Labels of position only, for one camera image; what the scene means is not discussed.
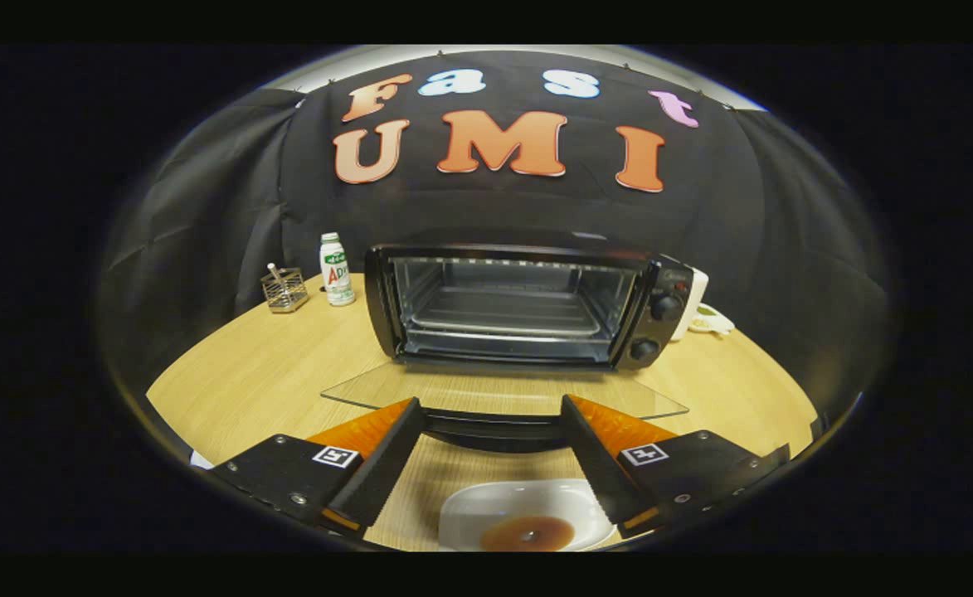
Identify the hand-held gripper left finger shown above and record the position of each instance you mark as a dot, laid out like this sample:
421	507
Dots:
386	460

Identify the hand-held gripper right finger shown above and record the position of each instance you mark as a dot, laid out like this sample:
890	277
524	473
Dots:
595	460

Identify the round brown bread bun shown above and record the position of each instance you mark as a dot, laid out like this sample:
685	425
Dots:
527	535

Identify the black toaster oven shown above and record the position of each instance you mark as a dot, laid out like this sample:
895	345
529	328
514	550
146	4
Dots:
660	286

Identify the white bread toaster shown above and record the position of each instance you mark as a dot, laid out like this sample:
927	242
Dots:
696	290

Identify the white plate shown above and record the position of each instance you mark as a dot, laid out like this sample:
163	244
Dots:
494	506

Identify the small white dish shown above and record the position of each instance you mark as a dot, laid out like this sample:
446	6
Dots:
714	322

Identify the white bottle green label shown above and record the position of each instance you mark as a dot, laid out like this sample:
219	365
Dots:
336	274

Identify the thin stick in basket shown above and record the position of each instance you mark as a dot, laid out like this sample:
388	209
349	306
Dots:
274	274

